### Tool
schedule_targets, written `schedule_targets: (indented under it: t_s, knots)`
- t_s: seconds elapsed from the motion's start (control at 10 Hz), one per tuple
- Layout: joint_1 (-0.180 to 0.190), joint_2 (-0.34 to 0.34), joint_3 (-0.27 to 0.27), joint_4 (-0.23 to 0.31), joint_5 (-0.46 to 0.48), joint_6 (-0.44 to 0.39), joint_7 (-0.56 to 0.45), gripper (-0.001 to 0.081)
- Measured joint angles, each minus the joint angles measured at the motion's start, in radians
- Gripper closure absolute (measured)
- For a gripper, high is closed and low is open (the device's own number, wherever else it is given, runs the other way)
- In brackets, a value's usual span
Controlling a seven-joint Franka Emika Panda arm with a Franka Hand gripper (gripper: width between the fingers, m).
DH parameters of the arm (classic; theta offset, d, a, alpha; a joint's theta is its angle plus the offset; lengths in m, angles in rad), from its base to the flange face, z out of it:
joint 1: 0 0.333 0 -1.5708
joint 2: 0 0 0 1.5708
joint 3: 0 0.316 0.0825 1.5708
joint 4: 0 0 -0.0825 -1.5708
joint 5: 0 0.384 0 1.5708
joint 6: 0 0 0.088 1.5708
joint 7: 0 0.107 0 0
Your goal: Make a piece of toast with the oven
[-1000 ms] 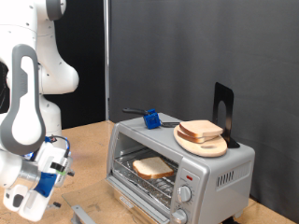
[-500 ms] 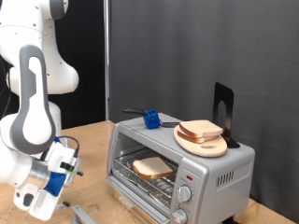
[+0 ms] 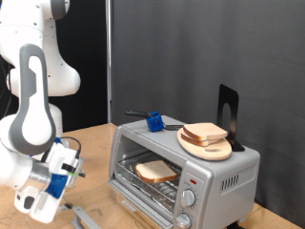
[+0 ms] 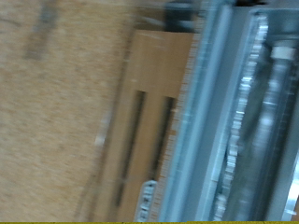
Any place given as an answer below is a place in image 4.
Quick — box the wooden block under oven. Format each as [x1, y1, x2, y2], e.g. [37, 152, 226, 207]
[93, 29, 202, 223]

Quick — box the silver toaster oven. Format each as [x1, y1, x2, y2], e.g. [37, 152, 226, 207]
[157, 0, 299, 223]

